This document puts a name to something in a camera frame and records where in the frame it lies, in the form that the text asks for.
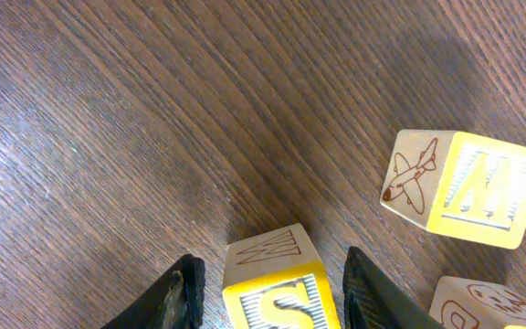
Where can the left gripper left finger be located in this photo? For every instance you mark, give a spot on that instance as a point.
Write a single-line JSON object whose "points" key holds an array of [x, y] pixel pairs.
{"points": [[174, 301]]}

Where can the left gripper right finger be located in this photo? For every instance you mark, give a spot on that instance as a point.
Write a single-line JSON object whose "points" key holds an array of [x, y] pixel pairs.
{"points": [[372, 300]]}

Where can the yellow block beside E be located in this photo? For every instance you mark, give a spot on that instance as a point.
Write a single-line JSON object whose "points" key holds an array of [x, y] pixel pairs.
{"points": [[468, 304]]}

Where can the yellow block upper left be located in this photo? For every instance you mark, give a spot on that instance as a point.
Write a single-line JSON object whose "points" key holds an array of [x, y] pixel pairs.
{"points": [[460, 185]]}

